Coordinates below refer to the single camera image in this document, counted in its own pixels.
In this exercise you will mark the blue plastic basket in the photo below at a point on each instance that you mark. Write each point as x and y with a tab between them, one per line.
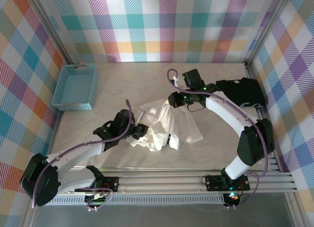
73	87

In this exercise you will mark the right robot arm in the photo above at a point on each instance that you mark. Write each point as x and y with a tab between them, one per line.
228	109

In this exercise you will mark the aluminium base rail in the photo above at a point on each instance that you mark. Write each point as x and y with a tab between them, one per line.
159	182

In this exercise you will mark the white t-shirt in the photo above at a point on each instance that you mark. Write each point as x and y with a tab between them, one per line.
169	123

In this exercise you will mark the black folded t-shirt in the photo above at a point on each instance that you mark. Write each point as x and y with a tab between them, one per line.
245	92

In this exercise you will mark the electronics board with LEDs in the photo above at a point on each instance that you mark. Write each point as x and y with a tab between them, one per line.
232	198

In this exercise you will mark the aluminium frame post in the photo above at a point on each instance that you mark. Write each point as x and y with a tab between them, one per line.
56	33
267	28

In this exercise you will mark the aluminium side rail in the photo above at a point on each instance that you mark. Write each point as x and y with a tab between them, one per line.
260	111
58	121

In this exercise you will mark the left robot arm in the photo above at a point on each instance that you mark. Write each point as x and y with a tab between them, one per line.
73	153

